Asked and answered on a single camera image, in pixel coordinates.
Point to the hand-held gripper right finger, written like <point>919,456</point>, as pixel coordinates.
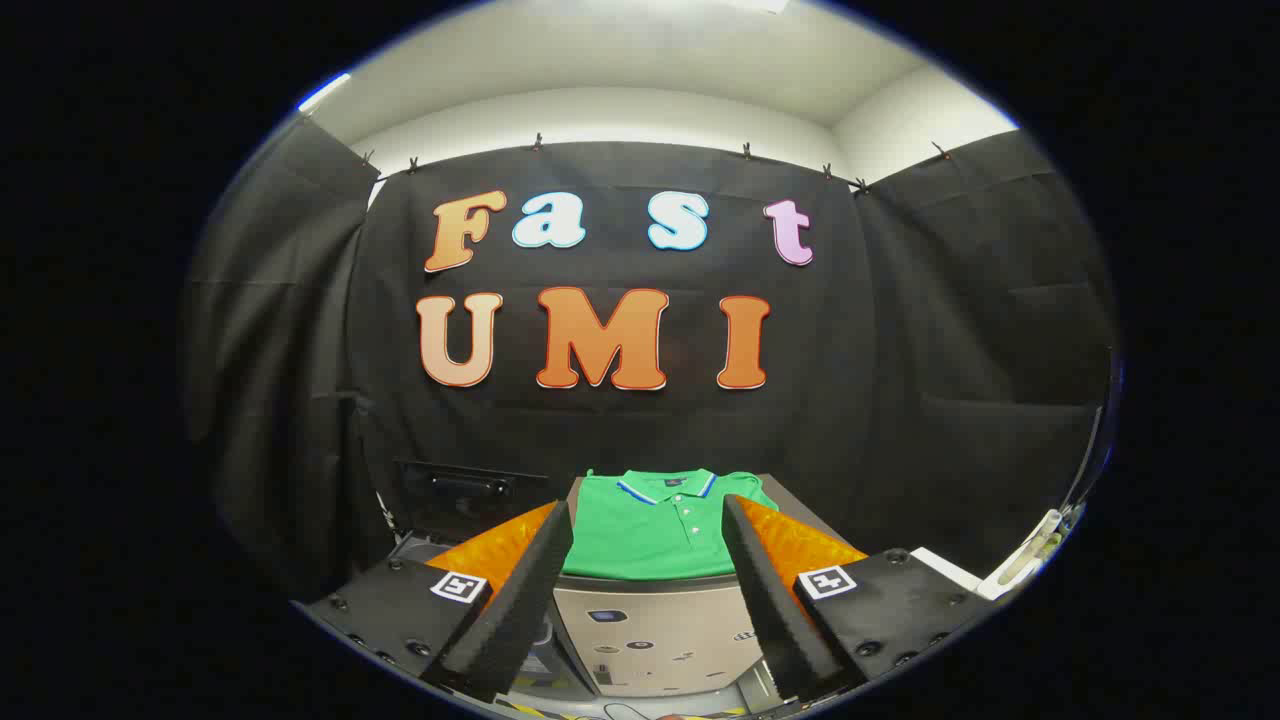
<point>775,610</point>

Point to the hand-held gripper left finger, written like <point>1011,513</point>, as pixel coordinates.
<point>520,610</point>

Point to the grey washing machine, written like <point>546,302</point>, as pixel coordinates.
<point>542,662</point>

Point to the green polo shirt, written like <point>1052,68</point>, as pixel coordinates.
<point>650,540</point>

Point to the grey metal cabinet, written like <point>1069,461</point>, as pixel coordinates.
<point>660,630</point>

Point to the white flat panel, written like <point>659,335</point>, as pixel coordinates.
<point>945,572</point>

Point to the black backdrop cloth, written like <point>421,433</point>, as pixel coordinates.
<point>620,430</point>

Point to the clear plastic object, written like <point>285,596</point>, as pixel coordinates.
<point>1030,550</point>

